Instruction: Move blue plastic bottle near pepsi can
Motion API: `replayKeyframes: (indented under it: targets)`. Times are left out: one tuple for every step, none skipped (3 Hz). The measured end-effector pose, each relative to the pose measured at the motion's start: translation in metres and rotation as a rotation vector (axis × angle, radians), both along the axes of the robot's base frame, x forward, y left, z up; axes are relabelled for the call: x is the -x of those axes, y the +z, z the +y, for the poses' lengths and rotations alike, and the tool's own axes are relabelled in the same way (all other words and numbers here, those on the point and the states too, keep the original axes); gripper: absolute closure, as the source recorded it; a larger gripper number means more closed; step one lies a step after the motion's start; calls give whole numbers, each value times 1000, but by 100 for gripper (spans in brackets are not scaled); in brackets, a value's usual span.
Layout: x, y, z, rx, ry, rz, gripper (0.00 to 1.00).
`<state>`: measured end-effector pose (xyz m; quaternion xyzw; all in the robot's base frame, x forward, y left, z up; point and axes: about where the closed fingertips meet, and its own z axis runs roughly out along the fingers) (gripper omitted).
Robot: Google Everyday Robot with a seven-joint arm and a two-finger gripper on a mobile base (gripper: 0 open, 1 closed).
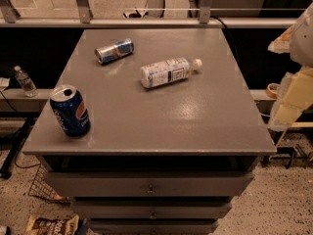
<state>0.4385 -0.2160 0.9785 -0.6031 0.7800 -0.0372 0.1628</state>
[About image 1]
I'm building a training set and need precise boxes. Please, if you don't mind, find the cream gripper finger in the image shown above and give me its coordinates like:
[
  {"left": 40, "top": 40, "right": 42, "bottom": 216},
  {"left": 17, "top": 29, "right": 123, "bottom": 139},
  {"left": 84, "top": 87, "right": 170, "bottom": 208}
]
[
  {"left": 268, "top": 66, "right": 313, "bottom": 131},
  {"left": 268, "top": 26, "right": 293, "bottom": 54}
]

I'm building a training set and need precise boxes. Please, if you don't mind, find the drawer knob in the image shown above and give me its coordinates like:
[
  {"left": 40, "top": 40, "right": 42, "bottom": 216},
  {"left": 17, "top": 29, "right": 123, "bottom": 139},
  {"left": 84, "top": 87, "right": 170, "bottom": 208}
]
[
  {"left": 149, "top": 211, "right": 157, "bottom": 220},
  {"left": 146, "top": 185, "right": 156, "bottom": 196}
]

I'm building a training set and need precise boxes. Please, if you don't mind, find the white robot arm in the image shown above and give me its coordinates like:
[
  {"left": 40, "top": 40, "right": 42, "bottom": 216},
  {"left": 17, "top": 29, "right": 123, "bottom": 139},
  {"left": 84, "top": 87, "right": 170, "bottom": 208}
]
[{"left": 268, "top": 5, "right": 313, "bottom": 131}]

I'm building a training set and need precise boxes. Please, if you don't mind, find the wire mesh basket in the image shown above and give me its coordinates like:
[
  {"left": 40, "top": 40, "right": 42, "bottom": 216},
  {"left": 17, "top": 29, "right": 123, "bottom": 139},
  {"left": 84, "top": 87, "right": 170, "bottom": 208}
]
[{"left": 28, "top": 165, "right": 70, "bottom": 204}]

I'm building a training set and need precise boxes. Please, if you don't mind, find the silver blue energy drink can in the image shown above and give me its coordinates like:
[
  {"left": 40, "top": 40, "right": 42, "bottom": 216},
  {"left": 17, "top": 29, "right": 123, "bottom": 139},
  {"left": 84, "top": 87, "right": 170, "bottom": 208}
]
[{"left": 95, "top": 38, "right": 134, "bottom": 65}]

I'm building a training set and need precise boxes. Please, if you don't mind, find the top drawer knob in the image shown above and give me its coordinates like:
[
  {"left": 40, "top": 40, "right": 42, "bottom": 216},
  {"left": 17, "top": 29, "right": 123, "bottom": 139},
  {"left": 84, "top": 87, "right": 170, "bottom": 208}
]
[{"left": 146, "top": 185, "right": 156, "bottom": 196}]

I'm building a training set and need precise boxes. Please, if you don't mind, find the small clear water bottle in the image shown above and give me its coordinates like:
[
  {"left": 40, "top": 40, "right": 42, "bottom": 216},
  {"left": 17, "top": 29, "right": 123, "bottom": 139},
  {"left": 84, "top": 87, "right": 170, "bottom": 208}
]
[{"left": 14, "top": 66, "right": 37, "bottom": 97}]

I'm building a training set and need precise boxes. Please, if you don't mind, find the middle drawer knob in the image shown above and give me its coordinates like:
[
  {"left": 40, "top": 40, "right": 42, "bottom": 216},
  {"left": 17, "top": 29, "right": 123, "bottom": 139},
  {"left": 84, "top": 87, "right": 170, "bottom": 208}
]
[{"left": 149, "top": 211, "right": 157, "bottom": 220}]

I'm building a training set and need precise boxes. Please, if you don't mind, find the grey drawer cabinet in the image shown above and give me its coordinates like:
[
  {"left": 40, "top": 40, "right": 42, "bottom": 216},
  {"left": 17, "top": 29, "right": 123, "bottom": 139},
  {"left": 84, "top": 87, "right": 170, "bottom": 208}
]
[{"left": 23, "top": 29, "right": 275, "bottom": 235}]

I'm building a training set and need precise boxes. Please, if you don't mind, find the blue pepsi can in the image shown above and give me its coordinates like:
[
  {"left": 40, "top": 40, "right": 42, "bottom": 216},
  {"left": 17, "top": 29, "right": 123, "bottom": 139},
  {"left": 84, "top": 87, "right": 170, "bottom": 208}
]
[{"left": 50, "top": 84, "right": 91, "bottom": 137}]

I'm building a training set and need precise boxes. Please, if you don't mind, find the roll of masking tape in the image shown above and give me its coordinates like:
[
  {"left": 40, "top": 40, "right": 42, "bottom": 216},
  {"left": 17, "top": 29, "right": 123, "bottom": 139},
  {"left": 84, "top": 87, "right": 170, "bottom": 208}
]
[{"left": 265, "top": 83, "right": 280, "bottom": 99}]

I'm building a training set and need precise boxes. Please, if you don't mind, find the brown snack bag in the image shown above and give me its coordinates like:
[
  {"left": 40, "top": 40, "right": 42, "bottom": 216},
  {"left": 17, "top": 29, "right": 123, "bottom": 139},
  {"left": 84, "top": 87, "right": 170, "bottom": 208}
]
[{"left": 24, "top": 215, "right": 79, "bottom": 235}]

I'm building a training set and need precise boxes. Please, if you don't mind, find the grey metal railing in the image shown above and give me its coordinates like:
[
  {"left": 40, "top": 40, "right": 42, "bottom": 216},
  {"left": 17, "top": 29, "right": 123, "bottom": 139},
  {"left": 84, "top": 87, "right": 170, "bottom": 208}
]
[{"left": 0, "top": 0, "right": 312, "bottom": 28}]

